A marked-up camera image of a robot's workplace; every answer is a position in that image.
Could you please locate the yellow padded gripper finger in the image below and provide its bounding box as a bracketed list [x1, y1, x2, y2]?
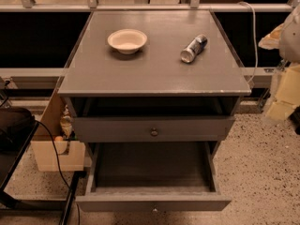
[259, 24, 300, 122]

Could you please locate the grey drawer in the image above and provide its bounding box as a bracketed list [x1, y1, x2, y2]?
[76, 142, 231, 212]
[72, 97, 236, 143]

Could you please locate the grey wooden drawer cabinet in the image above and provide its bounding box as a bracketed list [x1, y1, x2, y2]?
[57, 9, 252, 148]

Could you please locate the grey top drawer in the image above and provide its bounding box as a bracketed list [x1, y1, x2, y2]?
[72, 97, 236, 143]

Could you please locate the silver blue drink can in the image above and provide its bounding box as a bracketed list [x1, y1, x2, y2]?
[180, 34, 207, 64]

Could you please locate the white paper bowl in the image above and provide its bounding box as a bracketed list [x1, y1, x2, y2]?
[107, 29, 147, 54]

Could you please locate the cardboard box with items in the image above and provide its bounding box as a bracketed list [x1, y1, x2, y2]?
[31, 91, 85, 172]

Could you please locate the black cart with bag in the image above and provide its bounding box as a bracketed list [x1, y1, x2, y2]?
[0, 108, 86, 225]

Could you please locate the white cable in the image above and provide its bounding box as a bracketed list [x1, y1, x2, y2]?
[238, 1, 259, 84]

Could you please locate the black cable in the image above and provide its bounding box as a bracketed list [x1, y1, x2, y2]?
[35, 119, 81, 225]

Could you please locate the aluminium frame rail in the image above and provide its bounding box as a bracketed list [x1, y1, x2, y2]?
[0, 68, 68, 89]

